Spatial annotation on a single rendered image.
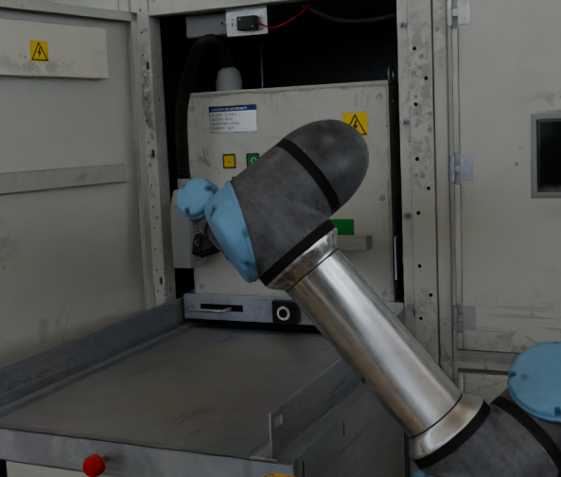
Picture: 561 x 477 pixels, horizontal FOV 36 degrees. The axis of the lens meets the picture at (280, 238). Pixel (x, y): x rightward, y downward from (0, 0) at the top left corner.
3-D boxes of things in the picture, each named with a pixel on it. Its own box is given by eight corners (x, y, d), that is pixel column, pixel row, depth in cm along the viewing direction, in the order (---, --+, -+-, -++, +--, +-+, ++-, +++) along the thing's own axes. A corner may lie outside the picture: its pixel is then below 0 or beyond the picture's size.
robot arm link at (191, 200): (191, 226, 145) (164, 197, 150) (219, 249, 155) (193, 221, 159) (223, 193, 145) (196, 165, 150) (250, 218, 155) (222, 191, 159)
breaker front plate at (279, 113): (391, 309, 184) (385, 83, 178) (194, 300, 203) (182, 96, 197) (393, 308, 185) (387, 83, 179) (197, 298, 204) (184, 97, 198)
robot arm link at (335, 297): (583, 475, 101) (283, 126, 104) (492, 563, 98) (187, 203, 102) (544, 465, 112) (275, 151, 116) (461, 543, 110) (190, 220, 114)
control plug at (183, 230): (191, 269, 191) (186, 190, 188) (172, 268, 192) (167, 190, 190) (208, 263, 198) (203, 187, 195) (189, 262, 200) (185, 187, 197)
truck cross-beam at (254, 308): (404, 330, 183) (403, 302, 182) (184, 318, 205) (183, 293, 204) (411, 325, 187) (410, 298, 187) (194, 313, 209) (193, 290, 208)
